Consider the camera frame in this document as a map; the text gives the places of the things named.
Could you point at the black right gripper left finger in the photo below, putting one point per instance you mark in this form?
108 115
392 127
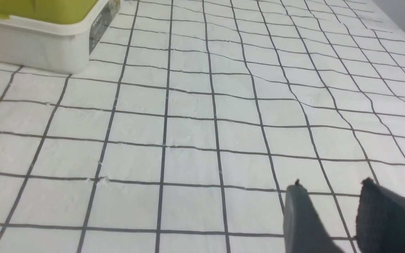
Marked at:
303 230

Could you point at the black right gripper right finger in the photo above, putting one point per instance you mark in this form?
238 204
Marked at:
380 221

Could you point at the green lidded white plastic box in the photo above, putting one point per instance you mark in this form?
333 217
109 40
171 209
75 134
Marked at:
53 35

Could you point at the white black grid tablecloth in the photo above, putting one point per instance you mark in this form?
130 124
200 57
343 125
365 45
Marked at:
190 120

